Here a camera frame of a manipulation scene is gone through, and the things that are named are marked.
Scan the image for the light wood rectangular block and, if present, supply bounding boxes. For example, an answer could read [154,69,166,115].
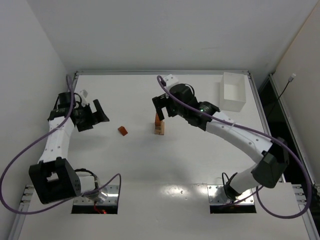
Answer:
[159,121,165,135]

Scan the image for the red small wood block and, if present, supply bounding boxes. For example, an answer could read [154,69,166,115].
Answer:
[154,113,162,127]

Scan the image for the red arch wood block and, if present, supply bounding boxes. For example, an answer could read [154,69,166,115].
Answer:
[117,126,128,136]

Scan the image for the white perforated box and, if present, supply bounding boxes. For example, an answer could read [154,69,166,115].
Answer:
[219,72,246,112]

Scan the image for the long light wood block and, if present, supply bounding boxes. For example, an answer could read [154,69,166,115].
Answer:
[154,125,162,135]

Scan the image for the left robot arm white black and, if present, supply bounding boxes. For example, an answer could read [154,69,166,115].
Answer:
[28,89,109,204]

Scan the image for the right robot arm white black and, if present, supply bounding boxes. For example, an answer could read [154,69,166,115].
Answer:
[152,83,289,201]

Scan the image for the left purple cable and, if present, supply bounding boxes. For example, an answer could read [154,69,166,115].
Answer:
[0,74,122,215]

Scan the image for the purple cable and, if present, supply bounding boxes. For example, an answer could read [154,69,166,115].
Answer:
[156,75,313,218]
[0,74,122,215]

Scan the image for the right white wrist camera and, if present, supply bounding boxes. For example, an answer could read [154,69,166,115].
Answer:
[163,74,179,89]

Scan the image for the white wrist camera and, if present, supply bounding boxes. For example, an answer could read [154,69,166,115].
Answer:
[78,89,89,107]
[163,74,179,89]

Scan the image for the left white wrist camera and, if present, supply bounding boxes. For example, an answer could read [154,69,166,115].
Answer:
[78,89,89,107]

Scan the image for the aluminium table frame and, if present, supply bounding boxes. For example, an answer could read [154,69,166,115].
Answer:
[19,71,311,240]

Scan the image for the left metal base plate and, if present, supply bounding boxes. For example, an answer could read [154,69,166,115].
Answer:
[73,185,119,207]

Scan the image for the metal base plate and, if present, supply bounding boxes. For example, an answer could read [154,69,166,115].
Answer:
[73,185,119,207]
[207,184,255,207]

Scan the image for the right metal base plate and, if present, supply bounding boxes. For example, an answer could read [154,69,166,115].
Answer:
[207,184,255,207]

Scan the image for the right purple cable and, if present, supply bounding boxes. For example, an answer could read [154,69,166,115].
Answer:
[156,75,313,218]

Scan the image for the black wall cable white plug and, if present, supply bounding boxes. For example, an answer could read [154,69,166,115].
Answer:
[266,73,296,120]

